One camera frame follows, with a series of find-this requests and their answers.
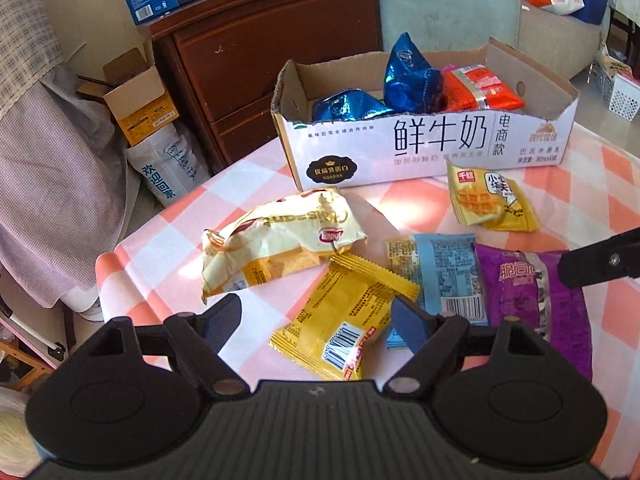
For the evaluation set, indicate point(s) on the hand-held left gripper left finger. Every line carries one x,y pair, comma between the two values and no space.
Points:
225,322

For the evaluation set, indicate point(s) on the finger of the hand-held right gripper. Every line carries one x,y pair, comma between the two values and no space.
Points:
600,262

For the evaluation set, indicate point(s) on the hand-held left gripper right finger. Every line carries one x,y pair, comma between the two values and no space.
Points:
410,325

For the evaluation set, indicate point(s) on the light blue snack packet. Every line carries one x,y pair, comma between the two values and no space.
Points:
445,270

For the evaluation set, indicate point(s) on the purple snack packet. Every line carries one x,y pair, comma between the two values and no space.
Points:
520,285

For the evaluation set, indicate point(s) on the cream snack packet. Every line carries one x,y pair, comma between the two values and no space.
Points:
280,240

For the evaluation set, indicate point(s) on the yellow waffle snack packet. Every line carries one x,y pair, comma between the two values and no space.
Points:
485,200

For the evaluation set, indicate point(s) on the white cardboard box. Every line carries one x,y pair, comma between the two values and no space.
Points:
400,150

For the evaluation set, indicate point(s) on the red snack packet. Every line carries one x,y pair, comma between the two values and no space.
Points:
480,87

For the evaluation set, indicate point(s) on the pink checked tablecloth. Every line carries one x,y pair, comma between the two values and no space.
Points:
175,240

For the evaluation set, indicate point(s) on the white fan base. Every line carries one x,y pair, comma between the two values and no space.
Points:
85,305

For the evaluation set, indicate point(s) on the white printed sack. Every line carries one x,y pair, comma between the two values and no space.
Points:
160,170

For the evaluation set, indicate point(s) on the white perforated basket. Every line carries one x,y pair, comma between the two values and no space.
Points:
622,97

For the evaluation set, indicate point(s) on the pink folding table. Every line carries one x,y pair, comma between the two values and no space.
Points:
30,334

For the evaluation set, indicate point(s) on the yellow cardboard box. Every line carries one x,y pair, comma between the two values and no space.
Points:
145,120

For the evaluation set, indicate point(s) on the grey checked cloth cover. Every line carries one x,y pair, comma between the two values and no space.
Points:
50,185

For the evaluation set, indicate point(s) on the white plastic bag with cabbage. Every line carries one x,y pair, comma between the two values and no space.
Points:
12,430

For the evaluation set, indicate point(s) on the blue bag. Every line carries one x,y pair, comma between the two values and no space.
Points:
595,7

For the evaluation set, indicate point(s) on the brown wooden cabinet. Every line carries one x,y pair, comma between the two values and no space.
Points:
260,60

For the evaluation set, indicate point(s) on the light blue sofa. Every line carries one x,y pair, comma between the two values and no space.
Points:
450,0

